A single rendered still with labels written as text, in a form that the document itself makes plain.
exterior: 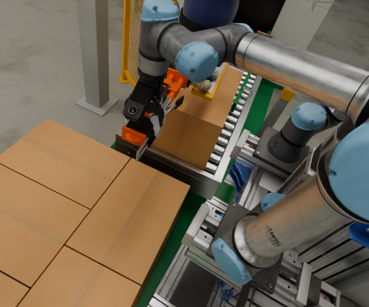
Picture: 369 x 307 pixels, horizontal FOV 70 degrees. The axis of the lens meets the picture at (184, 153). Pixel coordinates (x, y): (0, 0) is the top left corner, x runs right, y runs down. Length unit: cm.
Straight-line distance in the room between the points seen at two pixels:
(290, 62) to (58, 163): 134
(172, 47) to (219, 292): 143
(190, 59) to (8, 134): 222
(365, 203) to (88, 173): 137
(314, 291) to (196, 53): 82
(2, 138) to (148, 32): 211
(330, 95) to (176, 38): 30
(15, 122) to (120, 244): 168
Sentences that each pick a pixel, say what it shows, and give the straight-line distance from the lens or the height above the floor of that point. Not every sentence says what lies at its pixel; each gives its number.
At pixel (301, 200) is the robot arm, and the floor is 149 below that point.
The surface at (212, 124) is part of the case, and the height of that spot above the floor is 94.
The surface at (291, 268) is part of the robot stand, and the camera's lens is 103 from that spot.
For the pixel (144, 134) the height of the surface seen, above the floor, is 127.
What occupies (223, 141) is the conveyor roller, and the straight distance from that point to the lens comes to 187.
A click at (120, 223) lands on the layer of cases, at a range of 139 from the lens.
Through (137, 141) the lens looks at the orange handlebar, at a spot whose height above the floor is 125.
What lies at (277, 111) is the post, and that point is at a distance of 183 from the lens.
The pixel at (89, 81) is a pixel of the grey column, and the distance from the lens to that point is 259.
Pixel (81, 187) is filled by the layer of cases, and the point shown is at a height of 54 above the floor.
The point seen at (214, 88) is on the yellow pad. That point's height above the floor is 114.
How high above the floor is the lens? 181
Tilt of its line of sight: 48 degrees down
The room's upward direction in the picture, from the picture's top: 18 degrees clockwise
